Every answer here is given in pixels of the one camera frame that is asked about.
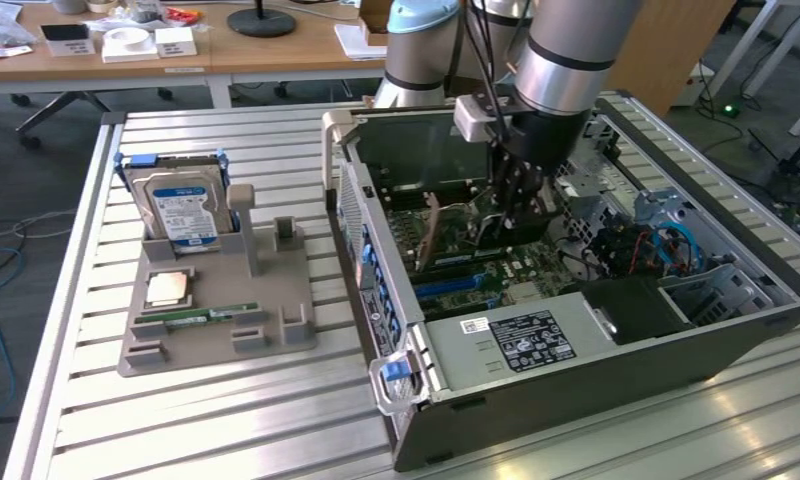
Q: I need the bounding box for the red packet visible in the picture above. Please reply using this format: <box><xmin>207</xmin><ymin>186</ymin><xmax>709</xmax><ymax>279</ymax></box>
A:
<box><xmin>162</xmin><ymin>5</ymin><xmax>201</xmax><ymax>26</ymax></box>

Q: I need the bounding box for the white floor cable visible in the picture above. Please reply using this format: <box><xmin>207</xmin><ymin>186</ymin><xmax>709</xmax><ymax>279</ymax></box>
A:
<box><xmin>0</xmin><ymin>208</ymin><xmax>74</xmax><ymax>240</ymax></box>

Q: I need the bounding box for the black lamp base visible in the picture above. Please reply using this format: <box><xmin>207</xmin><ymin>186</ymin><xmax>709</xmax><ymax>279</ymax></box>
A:
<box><xmin>225</xmin><ymin>0</ymin><xmax>298</xmax><ymax>37</ymax></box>

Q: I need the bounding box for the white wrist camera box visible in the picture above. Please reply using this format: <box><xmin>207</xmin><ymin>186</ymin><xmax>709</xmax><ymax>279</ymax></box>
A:
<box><xmin>453</xmin><ymin>94</ymin><xmax>508</xmax><ymax>143</ymax></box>

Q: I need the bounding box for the white paper stack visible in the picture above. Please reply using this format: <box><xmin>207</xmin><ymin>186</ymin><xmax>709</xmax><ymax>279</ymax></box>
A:
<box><xmin>331</xmin><ymin>22</ymin><xmax>389</xmax><ymax>61</ymax></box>

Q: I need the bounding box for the grey power supply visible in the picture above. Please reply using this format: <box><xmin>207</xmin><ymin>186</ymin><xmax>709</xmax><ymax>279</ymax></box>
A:
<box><xmin>409</xmin><ymin>292</ymin><xmax>618</xmax><ymax>394</ymax></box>

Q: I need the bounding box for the blue wire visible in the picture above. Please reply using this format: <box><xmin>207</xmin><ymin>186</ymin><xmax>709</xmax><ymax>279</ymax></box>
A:
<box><xmin>649</xmin><ymin>219</ymin><xmax>705</xmax><ymax>276</ymax></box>

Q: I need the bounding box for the white side desk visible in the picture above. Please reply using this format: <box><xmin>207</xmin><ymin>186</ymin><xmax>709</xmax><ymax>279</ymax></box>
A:
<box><xmin>702</xmin><ymin>0</ymin><xmax>800</xmax><ymax>136</ymax></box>

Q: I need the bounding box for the silver drive bracket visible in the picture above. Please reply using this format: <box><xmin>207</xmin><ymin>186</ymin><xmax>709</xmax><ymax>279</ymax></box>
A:
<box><xmin>658</xmin><ymin>263</ymin><xmax>774</xmax><ymax>326</ymax></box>

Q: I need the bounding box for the green graphics card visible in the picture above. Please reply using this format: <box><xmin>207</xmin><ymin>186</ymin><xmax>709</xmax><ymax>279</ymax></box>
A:
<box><xmin>414</xmin><ymin>191</ymin><xmax>552</xmax><ymax>274</ymax></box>

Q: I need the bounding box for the hard disk with blue carrier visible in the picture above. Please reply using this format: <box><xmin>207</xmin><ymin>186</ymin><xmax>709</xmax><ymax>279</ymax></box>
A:
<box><xmin>110</xmin><ymin>148</ymin><xmax>235</xmax><ymax>256</ymax></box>

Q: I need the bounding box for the black chair base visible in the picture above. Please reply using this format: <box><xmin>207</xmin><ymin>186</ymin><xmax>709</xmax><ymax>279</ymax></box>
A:
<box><xmin>8</xmin><ymin>87</ymin><xmax>174</xmax><ymax>149</ymax></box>

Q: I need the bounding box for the clear plastic bag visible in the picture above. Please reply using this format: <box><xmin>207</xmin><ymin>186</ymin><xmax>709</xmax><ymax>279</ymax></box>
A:
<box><xmin>0</xmin><ymin>0</ymin><xmax>38</xmax><ymax>46</ymax></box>

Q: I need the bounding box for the green motherboard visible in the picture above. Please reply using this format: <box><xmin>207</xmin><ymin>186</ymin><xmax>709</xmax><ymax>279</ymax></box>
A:
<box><xmin>371</xmin><ymin>164</ymin><xmax>588</xmax><ymax>321</ymax></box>

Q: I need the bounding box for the copper-coloured CPU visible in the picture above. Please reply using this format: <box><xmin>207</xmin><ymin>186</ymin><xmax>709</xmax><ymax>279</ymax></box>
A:
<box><xmin>142</xmin><ymin>272</ymin><xmax>191</xmax><ymax>307</ymax></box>

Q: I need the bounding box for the wooden cabinet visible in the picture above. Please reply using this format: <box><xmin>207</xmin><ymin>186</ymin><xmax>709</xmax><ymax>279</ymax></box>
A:
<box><xmin>598</xmin><ymin>0</ymin><xmax>738</xmax><ymax>116</ymax></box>

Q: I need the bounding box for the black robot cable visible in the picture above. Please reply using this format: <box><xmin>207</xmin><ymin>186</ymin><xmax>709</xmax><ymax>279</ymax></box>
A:
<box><xmin>462</xmin><ymin>0</ymin><xmax>528</xmax><ymax>149</ymax></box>

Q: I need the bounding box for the wooden desk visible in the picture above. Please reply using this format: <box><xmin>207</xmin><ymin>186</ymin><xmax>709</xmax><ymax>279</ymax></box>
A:
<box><xmin>209</xmin><ymin>0</ymin><xmax>577</xmax><ymax>109</ymax></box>
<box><xmin>0</xmin><ymin>0</ymin><xmax>214</xmax><ymax>96</ymax></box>

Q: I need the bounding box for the brown cardboard box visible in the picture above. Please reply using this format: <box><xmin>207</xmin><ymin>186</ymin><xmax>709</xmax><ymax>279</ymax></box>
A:
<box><xmin>357</xmin><ymin>0</ymin><xmax>394</xmax><ymax>36</ymax></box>

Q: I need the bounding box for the blue expansion slot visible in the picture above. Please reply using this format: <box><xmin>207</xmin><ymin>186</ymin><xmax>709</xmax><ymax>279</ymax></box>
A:
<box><xmin>411</xmin><ymin>273</ymin><xmax>488</xmax><ymax>299</ymax></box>

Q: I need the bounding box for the black expansion slot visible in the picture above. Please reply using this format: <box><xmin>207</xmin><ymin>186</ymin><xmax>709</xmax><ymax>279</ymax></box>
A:
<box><xmin>409</xmin><ymin>264</ymin><xmax>481</xmax><ymax>286</ymax></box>

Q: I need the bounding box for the green RAM stick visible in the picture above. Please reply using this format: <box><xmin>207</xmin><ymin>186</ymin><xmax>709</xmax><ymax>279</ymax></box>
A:
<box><xmin>134</xmin><ymin>302</ymin><xmax>261</xmax><ymax>326</ymax></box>

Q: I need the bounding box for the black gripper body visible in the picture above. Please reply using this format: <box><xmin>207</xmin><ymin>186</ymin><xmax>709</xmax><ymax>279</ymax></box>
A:
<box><xmin>490</xmin><ymin>107</ymin><xmax>596</xmax><ymax>172</ymax></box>

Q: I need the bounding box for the flat white box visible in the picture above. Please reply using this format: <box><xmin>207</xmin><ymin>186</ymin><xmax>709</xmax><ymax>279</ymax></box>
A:
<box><xmin>99</xmin><ymin>37</ymin><xmax>161</xmax><ymax>65</ymax></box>

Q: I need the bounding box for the grey parts rack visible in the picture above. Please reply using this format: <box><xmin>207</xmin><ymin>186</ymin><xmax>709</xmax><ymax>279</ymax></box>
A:
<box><xmin>115</xmin><ymin>183</ymin><xmax>319</xmax><ymax>380</ymax></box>

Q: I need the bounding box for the silver disk bay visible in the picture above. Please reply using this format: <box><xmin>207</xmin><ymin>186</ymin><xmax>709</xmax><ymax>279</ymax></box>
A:
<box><xmin>549</xmin><ymin>109</ymin><xmax>648</xmax><ymax>241</ymax></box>

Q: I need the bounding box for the open grey PC case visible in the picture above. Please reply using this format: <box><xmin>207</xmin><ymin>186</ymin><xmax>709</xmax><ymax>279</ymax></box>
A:
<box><xmin>319</xmin><ymin>89</ymin><xmax>800</xmax><ymax>474</ymax></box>

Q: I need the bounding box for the white tape roll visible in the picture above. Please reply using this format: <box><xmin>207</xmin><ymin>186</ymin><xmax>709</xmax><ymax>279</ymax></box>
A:
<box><xmin>102</xmin><ymin>27</ymin><xmax>149</xmax><ymax>51</ymax></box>

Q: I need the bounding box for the white labelled box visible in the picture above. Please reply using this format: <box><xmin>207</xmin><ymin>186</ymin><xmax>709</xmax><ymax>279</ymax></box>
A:
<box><xmin>153</xmin><ymin>25</ymin><xmax>198</xmax><ymax>59</ymax></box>

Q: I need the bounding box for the black and white box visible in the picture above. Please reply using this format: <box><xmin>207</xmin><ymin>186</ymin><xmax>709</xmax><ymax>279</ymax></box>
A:
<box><xmin>39</xmin><ymin>23</ymin><xmax>97</xmax><ymax>57</ymax></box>

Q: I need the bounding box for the RAM stick with white label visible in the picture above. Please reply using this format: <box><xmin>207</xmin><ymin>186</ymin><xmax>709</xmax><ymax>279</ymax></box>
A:
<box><xmin>431</xmin><ymin>247</ymin><xmax>508</xmax><ymax>271</ymax></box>

